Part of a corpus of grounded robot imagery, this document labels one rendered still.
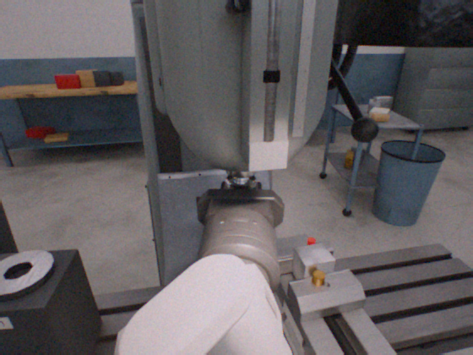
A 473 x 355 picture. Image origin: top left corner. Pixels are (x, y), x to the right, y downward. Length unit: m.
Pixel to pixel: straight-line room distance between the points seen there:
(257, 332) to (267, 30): 0.24
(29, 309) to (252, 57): 0.41
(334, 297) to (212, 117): 0.38
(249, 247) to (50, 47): 4.68
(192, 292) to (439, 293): 0.65
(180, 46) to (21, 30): 4.68
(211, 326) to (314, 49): 0.27
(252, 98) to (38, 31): 4.67
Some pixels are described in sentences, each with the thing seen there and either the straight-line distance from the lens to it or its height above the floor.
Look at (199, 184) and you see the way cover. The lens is 0.83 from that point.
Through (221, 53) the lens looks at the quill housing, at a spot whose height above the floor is 1.45.
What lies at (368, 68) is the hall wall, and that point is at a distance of 5.56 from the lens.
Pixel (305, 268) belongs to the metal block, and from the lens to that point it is 0.55.
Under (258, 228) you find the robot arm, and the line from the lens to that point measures 0.31.
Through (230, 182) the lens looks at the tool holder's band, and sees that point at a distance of 0.43.
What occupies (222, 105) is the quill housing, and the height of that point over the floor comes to 1.40.
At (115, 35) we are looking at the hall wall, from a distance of 4.65.
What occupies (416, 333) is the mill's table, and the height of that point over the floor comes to 0.96.
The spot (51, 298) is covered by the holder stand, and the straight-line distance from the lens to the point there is 0.49.
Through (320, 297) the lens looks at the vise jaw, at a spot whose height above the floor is 1.07.
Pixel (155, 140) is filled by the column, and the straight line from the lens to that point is 0.80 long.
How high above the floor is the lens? 1.46
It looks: 27 degrees down
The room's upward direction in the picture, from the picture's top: straight up
